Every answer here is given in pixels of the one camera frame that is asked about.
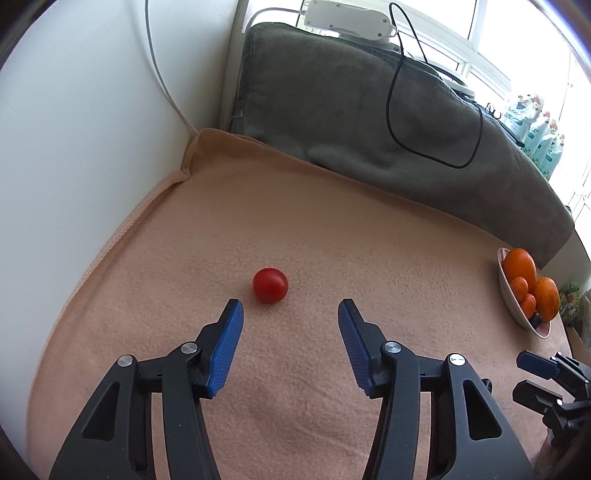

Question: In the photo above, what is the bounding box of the large speckled orange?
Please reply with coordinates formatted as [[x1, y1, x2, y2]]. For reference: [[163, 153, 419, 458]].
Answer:
[[533, 277, 560, 322]]

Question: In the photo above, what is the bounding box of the small mandarin with stem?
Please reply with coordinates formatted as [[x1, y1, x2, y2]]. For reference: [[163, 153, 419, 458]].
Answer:
[[509, 276, 529, 302]]

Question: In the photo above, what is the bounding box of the smooth bright orange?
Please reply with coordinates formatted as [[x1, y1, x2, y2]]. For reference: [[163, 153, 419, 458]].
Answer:
[[502, 248, 537, 293]]

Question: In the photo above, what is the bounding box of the small red cherry tomato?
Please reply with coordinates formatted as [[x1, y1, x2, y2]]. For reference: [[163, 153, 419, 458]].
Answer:
[[252, 268, 288, 304]]

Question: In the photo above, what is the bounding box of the dark purple cherry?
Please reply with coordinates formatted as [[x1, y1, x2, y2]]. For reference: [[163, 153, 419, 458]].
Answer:
[[529, 313, 543, 329]]

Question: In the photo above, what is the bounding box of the floral white ceramic bowl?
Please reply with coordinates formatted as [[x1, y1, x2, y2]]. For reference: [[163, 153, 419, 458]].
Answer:
[[496, 247, 553, 340]]

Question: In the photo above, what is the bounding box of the green printed carton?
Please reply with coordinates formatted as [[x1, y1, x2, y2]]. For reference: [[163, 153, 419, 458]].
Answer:
[[559, 282, 580, 324]]

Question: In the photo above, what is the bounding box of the peach fleece table cloth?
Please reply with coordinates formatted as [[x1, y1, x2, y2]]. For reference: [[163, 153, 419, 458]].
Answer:
[[27, 130, 568, 479]]

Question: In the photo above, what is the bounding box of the grey fleece blanket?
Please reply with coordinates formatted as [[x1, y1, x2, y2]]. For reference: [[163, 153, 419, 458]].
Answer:
[[231, 23, 574, 265]]

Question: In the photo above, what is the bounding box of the white power strip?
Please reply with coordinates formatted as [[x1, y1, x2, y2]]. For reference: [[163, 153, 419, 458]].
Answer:
[[304, 1, 398, 43]]

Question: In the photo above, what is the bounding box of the black cable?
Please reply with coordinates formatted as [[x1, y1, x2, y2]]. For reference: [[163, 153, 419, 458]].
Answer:
[[385, 2, 485, 169]]

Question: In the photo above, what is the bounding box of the white cable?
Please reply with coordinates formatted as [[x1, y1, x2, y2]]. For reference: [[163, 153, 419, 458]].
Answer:
[[144, 0, 199, 135]]

